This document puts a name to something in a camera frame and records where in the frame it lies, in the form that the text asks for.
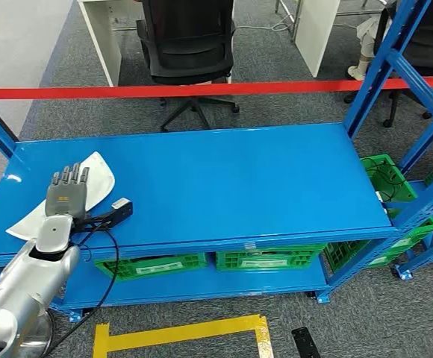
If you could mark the yellow floor tape square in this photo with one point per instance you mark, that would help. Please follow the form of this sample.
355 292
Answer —
179 333

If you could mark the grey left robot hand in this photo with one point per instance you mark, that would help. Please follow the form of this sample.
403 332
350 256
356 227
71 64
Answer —
65 200

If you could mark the white desk side panel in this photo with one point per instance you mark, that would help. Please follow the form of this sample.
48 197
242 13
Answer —
315 34

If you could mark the blue metal shelf rack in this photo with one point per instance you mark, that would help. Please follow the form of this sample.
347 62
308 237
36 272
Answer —
220 183
430 249

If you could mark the red barrier belt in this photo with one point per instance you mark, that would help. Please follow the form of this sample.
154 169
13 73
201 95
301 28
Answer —
201 90

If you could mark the white curved plastic part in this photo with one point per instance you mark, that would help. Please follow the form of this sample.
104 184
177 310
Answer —
99 180

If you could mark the person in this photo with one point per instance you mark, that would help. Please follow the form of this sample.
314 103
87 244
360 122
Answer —
366 37

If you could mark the white desk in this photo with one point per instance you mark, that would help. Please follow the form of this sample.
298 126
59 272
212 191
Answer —
103 34

